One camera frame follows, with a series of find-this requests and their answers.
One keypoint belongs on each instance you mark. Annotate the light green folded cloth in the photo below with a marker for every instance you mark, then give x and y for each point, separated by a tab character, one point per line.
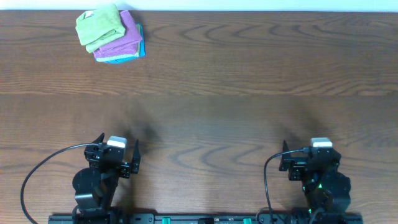
124	57

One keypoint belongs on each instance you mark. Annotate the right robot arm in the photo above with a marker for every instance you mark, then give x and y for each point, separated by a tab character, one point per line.
325	188

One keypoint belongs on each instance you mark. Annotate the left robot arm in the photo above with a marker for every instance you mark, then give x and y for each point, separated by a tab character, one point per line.
95	186

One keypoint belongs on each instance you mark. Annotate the blue folded cloth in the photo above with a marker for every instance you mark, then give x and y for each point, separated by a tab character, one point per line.
141	46

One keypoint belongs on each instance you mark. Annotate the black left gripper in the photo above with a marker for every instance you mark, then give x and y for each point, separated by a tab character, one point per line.
126	168

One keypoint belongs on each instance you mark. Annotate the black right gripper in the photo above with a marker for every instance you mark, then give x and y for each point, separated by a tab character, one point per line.
294	165

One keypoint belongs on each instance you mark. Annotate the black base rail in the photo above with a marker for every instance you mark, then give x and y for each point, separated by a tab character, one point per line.
148	218

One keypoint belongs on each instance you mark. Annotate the purple folded cloth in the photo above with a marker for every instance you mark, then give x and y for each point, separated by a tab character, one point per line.
126	46

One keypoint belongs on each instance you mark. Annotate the green microfiber cloth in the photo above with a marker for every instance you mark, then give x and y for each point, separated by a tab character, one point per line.
99	27

